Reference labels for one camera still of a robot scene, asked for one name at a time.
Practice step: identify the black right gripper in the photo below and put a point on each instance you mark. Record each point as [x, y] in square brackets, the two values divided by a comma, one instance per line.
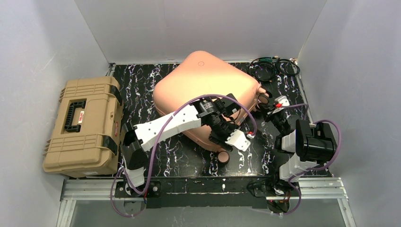
[276, 113]

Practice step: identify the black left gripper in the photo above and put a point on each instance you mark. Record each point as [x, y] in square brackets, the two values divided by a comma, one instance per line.
[223, 126]

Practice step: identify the pink suitcase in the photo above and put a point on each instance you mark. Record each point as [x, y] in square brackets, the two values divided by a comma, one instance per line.
[202, 73]

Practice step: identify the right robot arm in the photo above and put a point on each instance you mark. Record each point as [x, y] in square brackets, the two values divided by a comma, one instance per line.
[313, 146]

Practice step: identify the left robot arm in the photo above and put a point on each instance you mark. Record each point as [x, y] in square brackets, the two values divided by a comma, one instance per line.
[141, 140]

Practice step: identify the tan plastic tool case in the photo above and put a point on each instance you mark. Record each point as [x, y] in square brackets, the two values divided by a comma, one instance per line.
[86, 136]

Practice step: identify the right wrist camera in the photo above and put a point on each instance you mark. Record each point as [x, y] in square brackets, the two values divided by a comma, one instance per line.
[281, 102]

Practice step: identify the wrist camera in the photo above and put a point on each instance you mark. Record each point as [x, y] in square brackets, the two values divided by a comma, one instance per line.
[281, 102]
[240, 140]

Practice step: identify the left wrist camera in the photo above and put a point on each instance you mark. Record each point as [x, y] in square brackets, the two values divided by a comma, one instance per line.
[240, 140]

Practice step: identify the aluminium frame rail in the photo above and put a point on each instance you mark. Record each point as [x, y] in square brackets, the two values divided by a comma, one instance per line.
[166, 192]

